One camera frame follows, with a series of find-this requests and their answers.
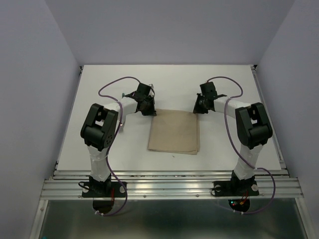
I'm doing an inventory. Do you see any beige cloth napkin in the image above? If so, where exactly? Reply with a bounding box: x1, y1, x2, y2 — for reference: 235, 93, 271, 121
148, 109, 200, 155

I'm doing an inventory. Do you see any silver fork teal handle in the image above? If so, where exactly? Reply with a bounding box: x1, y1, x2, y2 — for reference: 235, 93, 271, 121
118, 122, 125, 133

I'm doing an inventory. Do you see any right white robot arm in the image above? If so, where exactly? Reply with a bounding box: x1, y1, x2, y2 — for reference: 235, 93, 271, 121
193, 82, 273, 194

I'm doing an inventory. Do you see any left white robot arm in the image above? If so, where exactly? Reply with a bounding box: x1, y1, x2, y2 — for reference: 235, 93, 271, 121
80, 83, 157, 196

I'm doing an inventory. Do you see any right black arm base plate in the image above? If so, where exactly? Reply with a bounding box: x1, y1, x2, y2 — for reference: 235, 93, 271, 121
211, 181, 259, 198

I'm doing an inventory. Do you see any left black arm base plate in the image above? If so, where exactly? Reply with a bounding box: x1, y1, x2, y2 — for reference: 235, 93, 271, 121
79, 181, 126, 198

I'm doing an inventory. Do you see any aluminium rail frame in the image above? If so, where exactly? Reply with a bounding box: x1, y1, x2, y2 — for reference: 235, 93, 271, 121
31, 65, 313, 239

